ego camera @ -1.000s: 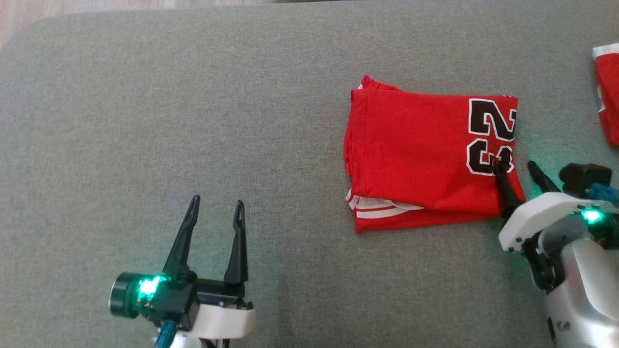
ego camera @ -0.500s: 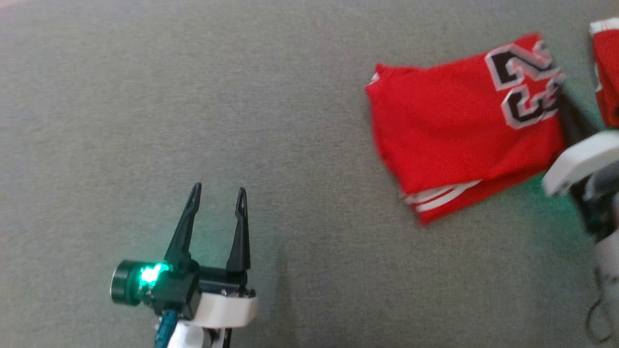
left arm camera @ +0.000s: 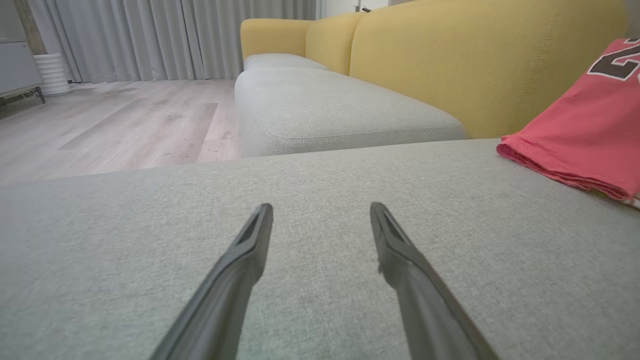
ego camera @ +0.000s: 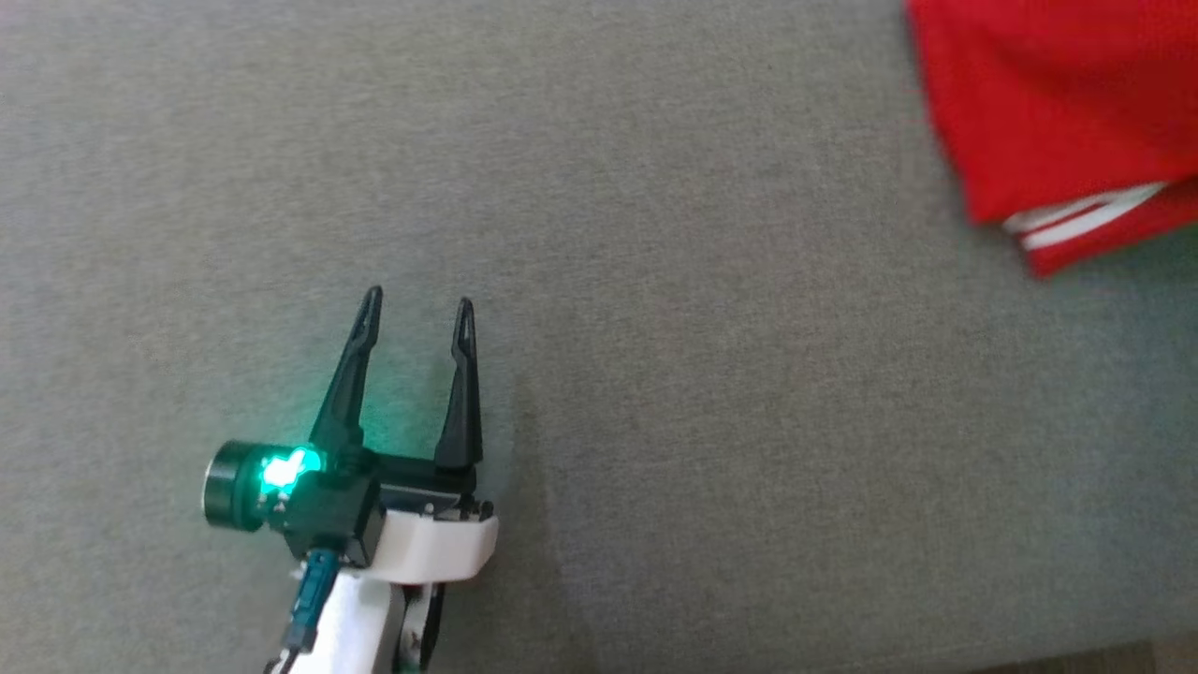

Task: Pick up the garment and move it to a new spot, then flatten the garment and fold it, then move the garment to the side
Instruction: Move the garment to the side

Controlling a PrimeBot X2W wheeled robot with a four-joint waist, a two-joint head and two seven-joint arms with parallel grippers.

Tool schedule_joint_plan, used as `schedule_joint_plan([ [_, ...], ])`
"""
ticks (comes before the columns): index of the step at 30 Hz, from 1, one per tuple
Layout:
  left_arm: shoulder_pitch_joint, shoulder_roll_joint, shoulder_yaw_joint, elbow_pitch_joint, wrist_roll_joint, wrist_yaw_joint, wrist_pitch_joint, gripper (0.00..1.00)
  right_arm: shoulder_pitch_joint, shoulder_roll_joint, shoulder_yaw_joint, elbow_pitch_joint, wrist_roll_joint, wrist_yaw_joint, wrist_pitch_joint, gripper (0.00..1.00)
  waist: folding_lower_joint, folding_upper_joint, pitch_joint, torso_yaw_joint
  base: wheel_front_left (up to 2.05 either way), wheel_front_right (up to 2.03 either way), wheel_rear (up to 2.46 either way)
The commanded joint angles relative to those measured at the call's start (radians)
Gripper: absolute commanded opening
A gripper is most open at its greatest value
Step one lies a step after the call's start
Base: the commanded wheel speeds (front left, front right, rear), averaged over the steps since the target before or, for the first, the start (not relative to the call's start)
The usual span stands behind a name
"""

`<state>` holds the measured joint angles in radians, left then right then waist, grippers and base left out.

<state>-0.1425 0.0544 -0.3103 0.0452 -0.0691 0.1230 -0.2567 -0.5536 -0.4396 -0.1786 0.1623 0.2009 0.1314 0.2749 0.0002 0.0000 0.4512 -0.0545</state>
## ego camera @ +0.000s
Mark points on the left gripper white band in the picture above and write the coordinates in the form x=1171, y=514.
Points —
x=435, y=548

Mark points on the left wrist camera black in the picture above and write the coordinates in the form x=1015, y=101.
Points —
x=328, y=515

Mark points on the red jersey white sleeves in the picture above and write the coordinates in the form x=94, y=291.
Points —
x=1058, y=103

